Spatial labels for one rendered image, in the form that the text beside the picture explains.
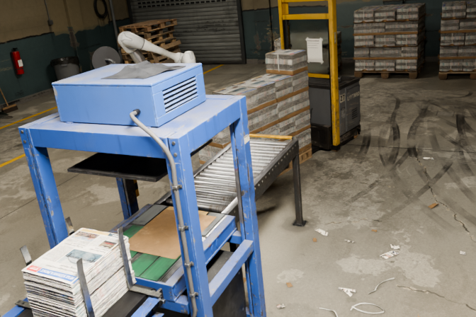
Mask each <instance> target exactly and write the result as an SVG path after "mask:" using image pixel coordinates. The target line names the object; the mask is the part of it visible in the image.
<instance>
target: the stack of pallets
mask: <svg viewBox="0 0 476 317"><path fill-rule="evenodd" d="M167 21H171V25H166V22H167ZM156 24H158V25H156ZM154 25H156V26H154ZM174 25H178V24H177V19H176V18H173V19H170V20H169V19H161V20H149V21H143V22H139V23H133V24H130V25H124V26H120V27H119V30H120V33H118V36H119V34H121V33H122V32H124V31H129V32H131V33H134V34H136V35H138V36H140V37H141V38H144V39H146V40H147V41H149V42H151V43H152V44H154V45H156V46H158V47H161V46H163V45H166V44H168V43H166V44H165V42H166V41H168V40H170V42H175V41H176V37H174V38H173V33H172V32H173V31H174ZM126 28H131V30H127V29H126ZM164 28H168V31H167V32H163V29H164ZM151 31H155V32H153V33H151ZM163 35H166V38H163V37H162V36H163ZM117 42H118V41H117ZM118 47H120V49H121V54H122V56H123V59H124V61H125V64H135V63H134V61H133V59H132V57H131V56H129V54H128V53H127V52H126V51H125V50H124V49H123V48H122V47H121V46H120V44H119V43H118ZM140 51H141V53H142V54H143V55H144V58H145V59H146V60H147V61H148V62H151V63H153V64H155V62H154V59H153V57H152V56H151V54H150V52H149V51H145V50H140ZM131 61H133V62H131Z"/></svg>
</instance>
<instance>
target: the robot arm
mask: <svg viewBox="0 0 476 317"><path fill-rule="evenodd" d="M118 43H119V44H120V46H121V47H122V48H123V49H124V50H125V51H126V52H127V53H128V54H129V55H130V56H131V57H132V59H133V61H134V63H136V64H137V63H140V62H143V61H146V59H145V57H144V55H143V54H142V53H141V51H140V50H145V51H150V52H155V53H157V54H160V55H163V56H165V57H168V58H171V59H173V60H174V62H175V63H196V58H195V55H194V53H193V52H192V51H186V52H184V53H180V52H178V53H173V52H170V51H167V50H165V49H163V48H161V47H158V46H156V45H154V44H152V43H151V42H149V41H147V40H146V39H144V38H141V37H140V36H138V35H136V34H134V33H131V32H129V31H124V32H122V33H121V34H119V36H118Z"/></svg>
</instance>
